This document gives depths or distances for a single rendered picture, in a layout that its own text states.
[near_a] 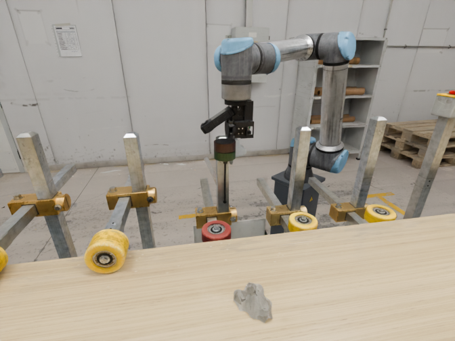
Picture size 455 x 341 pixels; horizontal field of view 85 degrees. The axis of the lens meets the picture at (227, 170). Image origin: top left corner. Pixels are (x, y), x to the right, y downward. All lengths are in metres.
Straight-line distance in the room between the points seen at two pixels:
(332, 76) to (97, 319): 1.25
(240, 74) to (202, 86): 2.63
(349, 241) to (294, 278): 0.21
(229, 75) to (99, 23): 2.79
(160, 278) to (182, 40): 3.00
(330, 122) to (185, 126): 2.34
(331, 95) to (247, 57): 0.71
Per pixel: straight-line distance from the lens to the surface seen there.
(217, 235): 0.67
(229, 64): 0.75
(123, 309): 0.56
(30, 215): 0.85
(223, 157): 0.67
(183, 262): 0.61
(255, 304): 0.52
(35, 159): 0.81
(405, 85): 4.77
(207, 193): 0.95
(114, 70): 3.40
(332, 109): 1.40
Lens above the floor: 1.33
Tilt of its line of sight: 24 degrees down
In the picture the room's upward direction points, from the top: straight up
